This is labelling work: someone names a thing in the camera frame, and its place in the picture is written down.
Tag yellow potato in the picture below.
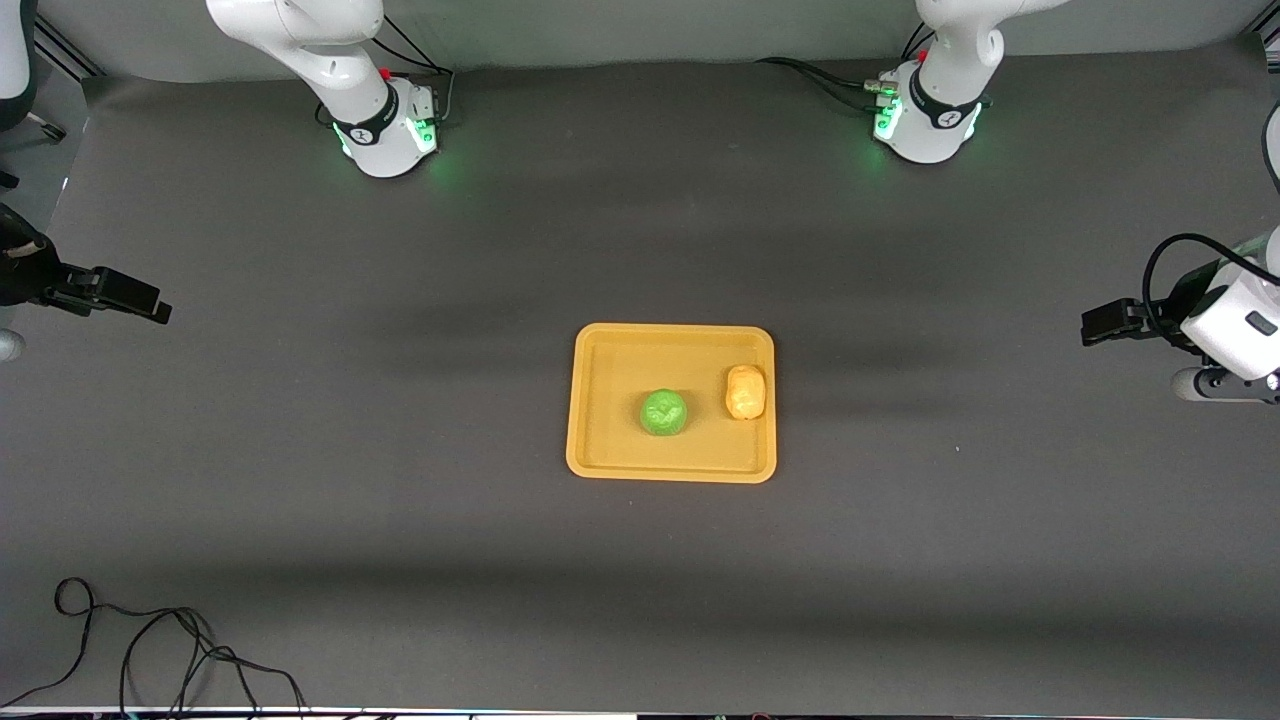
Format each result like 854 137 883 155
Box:
724 364 768 422

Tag green apple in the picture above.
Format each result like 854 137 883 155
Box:
638 389 690 437

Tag orange plastic tray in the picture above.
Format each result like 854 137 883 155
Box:
565 322 778 485

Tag dark grey table mat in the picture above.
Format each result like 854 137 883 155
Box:
0 40 1280 717

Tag black frame rail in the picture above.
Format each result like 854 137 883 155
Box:
35 18 107 83

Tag thin black loose cable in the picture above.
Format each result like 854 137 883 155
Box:
0 577 309 719

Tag black left arm base cables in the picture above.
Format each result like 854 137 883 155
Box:
755 20 936 113

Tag black arm base cables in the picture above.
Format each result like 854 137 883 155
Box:
315 14 457 129
755 20 936 113

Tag black right arm base cables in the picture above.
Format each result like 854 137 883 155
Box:
315 14 457 129

